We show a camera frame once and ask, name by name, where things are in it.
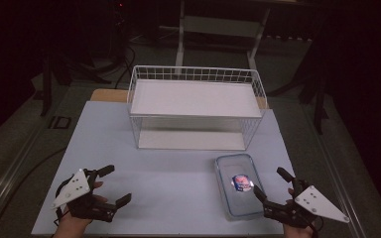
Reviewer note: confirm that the small red blue packet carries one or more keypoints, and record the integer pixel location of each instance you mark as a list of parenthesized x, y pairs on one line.
[(242, 182)]

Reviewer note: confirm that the person's right hand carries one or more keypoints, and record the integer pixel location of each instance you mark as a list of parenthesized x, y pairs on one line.
[(297, 232)]

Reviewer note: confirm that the wooden table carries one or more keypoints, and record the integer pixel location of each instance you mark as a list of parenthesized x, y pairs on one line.
[(109, 95)]

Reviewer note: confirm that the white metal stand frame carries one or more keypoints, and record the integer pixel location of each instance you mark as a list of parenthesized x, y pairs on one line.
[(218, 26)]

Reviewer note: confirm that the pale blue table sheet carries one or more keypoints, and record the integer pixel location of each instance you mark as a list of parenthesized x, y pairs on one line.
[(165, 185)]

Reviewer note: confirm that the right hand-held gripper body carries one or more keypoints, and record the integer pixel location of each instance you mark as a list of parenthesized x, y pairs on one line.
[(317, 205)]

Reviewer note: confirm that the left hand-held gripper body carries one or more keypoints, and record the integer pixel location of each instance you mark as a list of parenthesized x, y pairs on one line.
[(76, 186)]

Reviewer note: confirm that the person's left hand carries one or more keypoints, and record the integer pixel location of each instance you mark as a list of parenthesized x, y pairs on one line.
[(71, 226)]

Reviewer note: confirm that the black metal stand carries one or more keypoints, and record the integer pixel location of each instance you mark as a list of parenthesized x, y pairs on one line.
[(46, 86)]

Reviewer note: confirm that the clear plastic container blue lid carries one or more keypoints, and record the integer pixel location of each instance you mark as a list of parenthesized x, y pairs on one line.
[(241, 205)]

